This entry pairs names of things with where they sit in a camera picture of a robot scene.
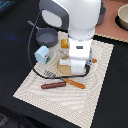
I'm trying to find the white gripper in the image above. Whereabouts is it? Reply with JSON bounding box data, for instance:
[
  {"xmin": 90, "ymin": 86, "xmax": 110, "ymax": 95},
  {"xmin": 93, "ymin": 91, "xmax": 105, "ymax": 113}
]
[{"xmin": 68, "ymin": 38, "xmax": 92, "ymax": 74}]

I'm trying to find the low grey pot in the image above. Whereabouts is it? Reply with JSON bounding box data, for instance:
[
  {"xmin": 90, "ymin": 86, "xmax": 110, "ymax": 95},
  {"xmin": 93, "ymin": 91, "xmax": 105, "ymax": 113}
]
[{"xmin": 27, "ymin": 20, "xmax": 59, "ymax": 48}]

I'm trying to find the light blue milk carton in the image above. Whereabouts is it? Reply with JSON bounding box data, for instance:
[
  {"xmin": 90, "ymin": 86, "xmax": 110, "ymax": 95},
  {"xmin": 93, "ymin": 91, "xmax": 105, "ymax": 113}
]
[{"xmin": 34, "ymin": 46, "xmax": 51, "ymax": 65}]

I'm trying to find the brown toy sausage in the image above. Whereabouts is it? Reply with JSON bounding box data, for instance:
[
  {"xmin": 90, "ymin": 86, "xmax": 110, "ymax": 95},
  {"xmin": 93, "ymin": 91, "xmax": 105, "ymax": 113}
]
[{"xmin": 41, "ymin": 82, "xmax": 66, "ymax": 89}]

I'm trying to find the yellow toy bread loaf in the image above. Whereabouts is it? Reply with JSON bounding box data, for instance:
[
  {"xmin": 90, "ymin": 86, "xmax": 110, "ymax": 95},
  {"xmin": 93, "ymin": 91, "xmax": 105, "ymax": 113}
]
[{"xmin": 61, "ymin": 39, "xmax": 69, "ymax": 48}]

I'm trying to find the white and blue toy fish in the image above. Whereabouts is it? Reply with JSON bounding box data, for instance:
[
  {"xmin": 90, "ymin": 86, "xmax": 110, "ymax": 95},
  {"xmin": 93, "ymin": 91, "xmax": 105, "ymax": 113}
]
[{"xmin": 59, "ymin": 59, "xmax": 71, "ymax": 66}]

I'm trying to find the tall grey pot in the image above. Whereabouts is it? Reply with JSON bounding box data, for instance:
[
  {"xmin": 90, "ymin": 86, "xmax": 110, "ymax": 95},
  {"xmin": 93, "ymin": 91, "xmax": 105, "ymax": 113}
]
[{"xmin": 97, "ymin": 4, "xmax": 106, "ymax": 25}]

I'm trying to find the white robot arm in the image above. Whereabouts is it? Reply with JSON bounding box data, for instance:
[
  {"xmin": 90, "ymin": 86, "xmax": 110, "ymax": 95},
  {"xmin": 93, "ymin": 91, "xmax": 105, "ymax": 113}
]
[{"xmin": 39, "ymin": 0, "xmax": 101, "ymax": 74}]

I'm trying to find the round beige plate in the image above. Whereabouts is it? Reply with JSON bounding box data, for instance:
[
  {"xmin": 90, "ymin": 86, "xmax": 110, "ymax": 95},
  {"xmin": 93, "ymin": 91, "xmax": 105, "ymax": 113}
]
[{"xmin": 55, "ymin": 56, "xmax": 76, "ymax": 77}]

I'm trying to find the woven beige placemat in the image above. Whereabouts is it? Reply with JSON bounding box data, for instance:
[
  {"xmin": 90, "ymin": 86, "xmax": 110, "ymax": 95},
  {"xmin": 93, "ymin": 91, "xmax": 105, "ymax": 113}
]
[{"xmin": 12, "ymin": 30, "xmax": 115, "ymax": 128}]

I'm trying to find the beige bowl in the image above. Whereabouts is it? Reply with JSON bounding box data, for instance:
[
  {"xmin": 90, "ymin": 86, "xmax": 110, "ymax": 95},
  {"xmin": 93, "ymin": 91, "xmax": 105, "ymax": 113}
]
[{"xmin": 118, "ymin": 4, "xmax": 128, "ymax": 30}]

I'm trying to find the fork with wooden handle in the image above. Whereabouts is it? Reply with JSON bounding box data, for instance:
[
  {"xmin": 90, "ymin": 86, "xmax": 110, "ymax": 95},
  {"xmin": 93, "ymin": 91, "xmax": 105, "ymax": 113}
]
[{"xmin": 44, "ymin": 70, "xmax": 85, "ymax": 89}]

